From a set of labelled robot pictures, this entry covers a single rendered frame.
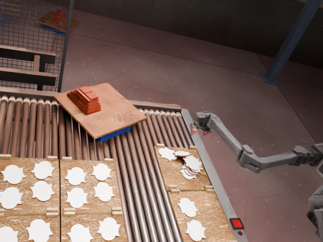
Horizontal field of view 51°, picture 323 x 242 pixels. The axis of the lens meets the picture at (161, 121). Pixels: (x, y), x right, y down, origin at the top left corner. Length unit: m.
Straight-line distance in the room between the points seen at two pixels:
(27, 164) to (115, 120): 0.68
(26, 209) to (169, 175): 0.95
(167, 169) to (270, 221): 1.81
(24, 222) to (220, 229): 1.15
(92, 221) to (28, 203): 0.36
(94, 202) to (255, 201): 2.33
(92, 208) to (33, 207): 0.32
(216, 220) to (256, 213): 1.66
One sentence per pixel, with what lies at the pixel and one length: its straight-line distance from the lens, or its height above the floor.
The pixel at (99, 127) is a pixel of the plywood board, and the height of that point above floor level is 1.04.
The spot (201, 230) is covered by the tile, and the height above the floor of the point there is 0.95.
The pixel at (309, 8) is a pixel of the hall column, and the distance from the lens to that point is 6.32.
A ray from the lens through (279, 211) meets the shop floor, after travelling 4.11.
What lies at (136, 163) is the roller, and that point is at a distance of 2.40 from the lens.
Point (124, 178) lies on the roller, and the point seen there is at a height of 0.92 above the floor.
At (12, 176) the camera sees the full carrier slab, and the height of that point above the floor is 0.95.
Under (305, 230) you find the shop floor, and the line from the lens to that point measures 4.16.
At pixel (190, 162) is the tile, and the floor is 1.00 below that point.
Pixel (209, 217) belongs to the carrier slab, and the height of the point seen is 0.94.
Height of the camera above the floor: 2.58
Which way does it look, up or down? 36 degrees down
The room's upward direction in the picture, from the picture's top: 21 degrees clockwise
